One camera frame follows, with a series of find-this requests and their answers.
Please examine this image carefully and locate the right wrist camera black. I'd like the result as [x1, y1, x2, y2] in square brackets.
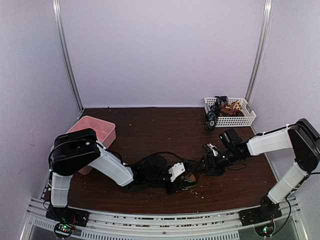
[202, 128, 243, 157]

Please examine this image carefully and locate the right arm base board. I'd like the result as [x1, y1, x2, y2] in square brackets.
[238, 206, 282, 237]

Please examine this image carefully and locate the brown green patterned tie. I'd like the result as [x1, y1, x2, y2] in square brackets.
[178, 171, 199, 191]

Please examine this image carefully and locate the aluminium frame post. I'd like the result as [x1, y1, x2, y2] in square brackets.
[245, 0, 273, 104]
[52, 0, 84, 112]

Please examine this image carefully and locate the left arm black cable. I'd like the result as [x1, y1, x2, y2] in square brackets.
[48, 139, 201, 176]

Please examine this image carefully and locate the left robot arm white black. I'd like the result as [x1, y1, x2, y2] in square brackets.
[48, 128, 199, 222]

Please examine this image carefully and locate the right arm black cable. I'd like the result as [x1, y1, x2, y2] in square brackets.
[259, 122, 320, 226]

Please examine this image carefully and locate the navy floral tie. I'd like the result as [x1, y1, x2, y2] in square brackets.
[204, 95, 228, 131]

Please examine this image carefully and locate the right aluminium frame post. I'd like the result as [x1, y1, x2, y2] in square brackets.
[245, 0, 273, 104]

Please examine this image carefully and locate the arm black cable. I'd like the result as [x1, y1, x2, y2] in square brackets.
[259, 122, 320, 226]
[48, 139, 201, 176]

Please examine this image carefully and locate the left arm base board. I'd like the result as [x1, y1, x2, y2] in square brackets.
[45, 207, 90, 238]

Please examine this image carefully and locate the white perforated plastic basket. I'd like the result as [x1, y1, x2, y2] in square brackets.
[204, 95, 257, 131]

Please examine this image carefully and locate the pink divided organizer box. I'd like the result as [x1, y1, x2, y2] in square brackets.
[48, 116, 122, 178]

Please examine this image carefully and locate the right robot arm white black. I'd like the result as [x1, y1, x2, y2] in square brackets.
[199, 118, 320, 221]

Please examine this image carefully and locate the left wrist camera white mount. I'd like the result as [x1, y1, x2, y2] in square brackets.
[168, 162, 189, 183]

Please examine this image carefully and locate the aluminium front rail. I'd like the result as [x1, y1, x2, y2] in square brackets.
[20, 197, 309, 240]

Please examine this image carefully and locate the brown patterned tie in basket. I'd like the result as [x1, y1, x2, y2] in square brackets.
[219, 106, 244, 117]

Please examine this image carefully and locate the yellow patterned tie in basket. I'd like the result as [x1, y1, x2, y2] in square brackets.
[226, 100, 242, 111]

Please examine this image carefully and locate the left aluminium frame post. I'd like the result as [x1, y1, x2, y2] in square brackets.
[52, 0, 84, 112]

